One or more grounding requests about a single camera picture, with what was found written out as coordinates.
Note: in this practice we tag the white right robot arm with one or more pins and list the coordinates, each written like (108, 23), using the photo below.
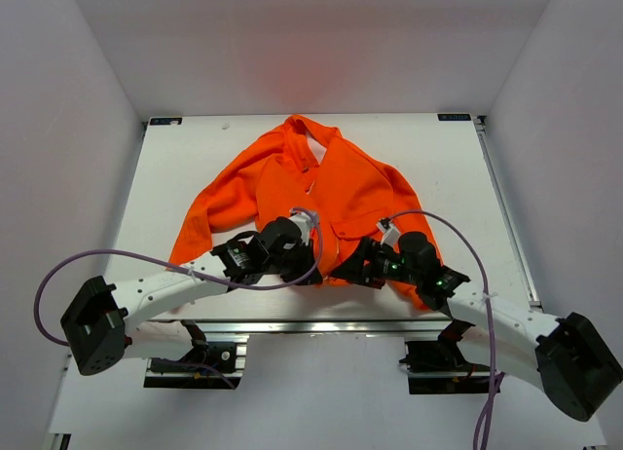
(566, 358)

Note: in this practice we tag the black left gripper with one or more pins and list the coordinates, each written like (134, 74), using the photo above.
(307, 255)

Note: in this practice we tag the orange jacket with pink lining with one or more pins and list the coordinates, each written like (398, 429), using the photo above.
(302, 163)

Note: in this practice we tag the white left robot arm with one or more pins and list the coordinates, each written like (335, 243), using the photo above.
(107, 322)

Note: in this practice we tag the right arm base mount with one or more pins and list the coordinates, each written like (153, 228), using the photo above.
(433, 362)

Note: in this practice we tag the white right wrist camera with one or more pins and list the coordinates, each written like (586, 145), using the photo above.
(390, 233)

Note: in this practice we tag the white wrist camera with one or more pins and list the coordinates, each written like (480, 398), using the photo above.
(390, 233)
(307, 221)

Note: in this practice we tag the blue table label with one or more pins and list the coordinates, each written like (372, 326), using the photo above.
(165, 121)
(454, 117)

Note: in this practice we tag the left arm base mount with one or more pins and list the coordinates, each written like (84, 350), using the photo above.
(182, 356)

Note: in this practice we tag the left blue table label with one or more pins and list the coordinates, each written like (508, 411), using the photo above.
(165, 121)

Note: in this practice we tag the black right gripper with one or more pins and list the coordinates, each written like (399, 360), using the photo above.
(353, 269)

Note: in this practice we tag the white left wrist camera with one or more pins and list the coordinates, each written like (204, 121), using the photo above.
(307, 221)

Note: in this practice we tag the right blue table label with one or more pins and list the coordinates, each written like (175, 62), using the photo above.
(454, 117)

